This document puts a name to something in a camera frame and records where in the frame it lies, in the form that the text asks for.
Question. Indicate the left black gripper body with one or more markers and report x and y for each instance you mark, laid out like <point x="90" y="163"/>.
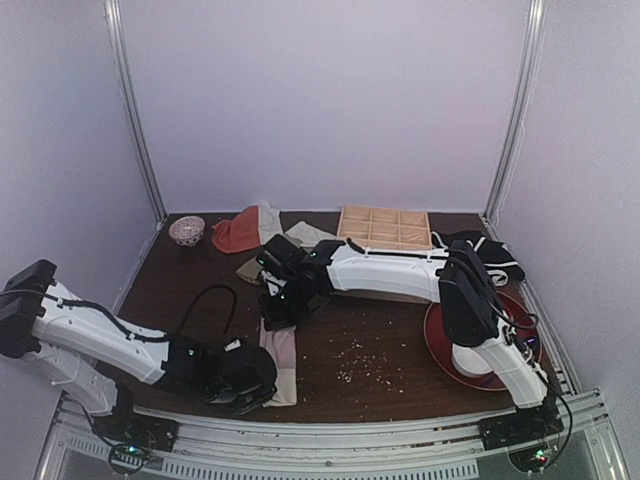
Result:
<point x="248" y="396"/>

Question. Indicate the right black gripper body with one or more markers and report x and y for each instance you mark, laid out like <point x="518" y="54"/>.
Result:
<point x="279" y="317"/>

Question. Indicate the mauve and cream underwear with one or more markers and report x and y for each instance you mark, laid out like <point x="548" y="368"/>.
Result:
<point x="281" y="345"/>

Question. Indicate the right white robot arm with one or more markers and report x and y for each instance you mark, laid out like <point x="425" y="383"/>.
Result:
<point x="473" y="316"/>

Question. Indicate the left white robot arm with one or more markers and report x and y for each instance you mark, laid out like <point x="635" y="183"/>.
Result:
<point x="43" y="322"/>

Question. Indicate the olive green underwear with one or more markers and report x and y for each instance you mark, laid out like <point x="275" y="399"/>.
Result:
<point x="301" y="234"/>

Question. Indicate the orange underwear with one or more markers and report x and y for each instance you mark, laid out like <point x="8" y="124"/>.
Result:
<point x="250" y="229"/>

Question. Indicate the wooden compartment tray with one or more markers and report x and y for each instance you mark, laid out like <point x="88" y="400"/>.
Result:
<point x="385" y="228"/>

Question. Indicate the small patterned bowl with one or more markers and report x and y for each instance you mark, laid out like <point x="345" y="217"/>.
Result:
<point x="187" y="231"/>

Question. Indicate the white bowl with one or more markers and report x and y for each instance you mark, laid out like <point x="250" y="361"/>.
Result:
<point x="469" y="363"/>

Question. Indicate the black and white garment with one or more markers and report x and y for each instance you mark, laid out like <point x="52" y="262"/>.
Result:
<point x="501" y="265"/>

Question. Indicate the round red tray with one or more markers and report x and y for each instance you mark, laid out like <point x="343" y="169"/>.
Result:
<point x="440" y="346"/>

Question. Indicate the front aluminium rail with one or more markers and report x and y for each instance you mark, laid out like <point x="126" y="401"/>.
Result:
<point x="438" y="448"/>

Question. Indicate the left aluminium frame post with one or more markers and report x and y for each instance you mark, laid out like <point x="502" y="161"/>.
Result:
<point x="112" y="10"/>

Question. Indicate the aluminium frame post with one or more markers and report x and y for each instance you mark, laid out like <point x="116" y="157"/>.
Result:
<point x="112" y="10"/>
<point x="515" y="127"/>

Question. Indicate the right aluminium frame post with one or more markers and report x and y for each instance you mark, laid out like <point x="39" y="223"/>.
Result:
<point x="515" y="127"/>

